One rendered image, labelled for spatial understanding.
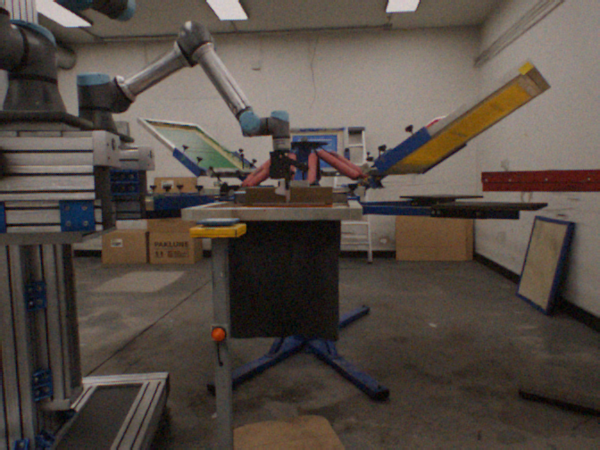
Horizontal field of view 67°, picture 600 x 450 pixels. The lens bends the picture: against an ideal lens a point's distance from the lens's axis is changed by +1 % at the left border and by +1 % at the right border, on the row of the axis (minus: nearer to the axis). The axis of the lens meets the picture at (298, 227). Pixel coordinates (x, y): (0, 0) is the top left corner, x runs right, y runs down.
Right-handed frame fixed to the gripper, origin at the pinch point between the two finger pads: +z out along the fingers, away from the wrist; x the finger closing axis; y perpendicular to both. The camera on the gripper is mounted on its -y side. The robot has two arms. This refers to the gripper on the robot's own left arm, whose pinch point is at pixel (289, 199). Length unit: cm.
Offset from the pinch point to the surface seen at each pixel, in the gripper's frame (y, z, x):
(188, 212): 28, 1, 42
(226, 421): 15, 61, 62
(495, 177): -89, -4, -24
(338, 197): -20.1, 1.1, -15.6
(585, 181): -118, -1, -7
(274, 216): 0.5, 3.3, 41.9
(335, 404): -14, 101, -23
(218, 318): 15, 30, 61
